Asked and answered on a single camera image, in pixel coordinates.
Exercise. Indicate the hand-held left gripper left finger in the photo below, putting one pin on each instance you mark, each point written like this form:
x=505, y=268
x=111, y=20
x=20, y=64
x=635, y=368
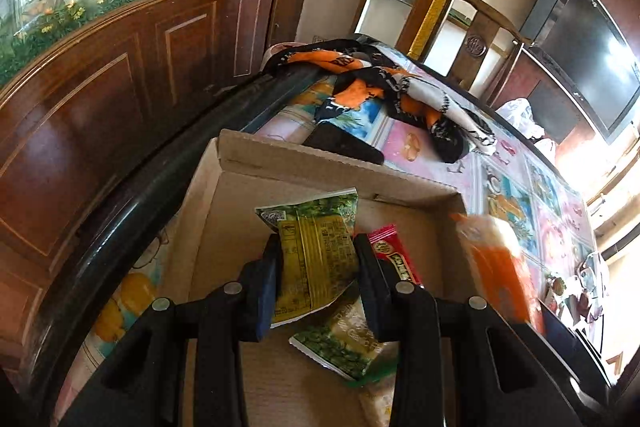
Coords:
x=267, y=302

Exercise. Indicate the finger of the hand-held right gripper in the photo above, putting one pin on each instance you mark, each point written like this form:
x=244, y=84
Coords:
x=570, y=347

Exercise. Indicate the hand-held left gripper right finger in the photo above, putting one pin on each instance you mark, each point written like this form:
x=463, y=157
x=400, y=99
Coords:
x=375, y=302

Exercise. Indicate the green pea snack packet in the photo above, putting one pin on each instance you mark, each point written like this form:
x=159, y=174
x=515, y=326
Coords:
x=317, y=252
x=340, y=342

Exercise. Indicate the cardboard box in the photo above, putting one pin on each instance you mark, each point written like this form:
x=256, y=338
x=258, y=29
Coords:
x=235, y=232

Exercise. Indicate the orange cracker packet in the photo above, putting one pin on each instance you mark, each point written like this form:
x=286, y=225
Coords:
x=495, y=267

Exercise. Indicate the eyeglasses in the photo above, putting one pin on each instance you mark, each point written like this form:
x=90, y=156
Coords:
x=592, y=277

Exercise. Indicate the fruit print tablecloth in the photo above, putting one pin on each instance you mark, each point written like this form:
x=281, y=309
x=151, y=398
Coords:
x=400, y=152

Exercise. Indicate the black phone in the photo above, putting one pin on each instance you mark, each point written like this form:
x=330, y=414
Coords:
x=345, y=142

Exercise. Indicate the orange black white scarf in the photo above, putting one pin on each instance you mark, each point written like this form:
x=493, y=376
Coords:
x=380, y=82

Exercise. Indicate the white plastic bag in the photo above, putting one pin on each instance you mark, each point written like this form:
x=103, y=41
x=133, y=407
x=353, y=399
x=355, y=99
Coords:
x=515, y=114

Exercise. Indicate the wooden cabinet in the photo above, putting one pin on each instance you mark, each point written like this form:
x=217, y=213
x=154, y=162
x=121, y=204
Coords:
x=100, y=107

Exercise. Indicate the wooden chair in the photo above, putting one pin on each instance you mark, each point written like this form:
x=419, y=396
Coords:
x=475, y=44

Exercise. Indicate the black television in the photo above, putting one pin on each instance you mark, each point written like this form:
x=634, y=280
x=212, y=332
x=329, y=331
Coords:
x=590, y=52

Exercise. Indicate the black wall panel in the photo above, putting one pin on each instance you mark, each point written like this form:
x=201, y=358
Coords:
x=550, y=107

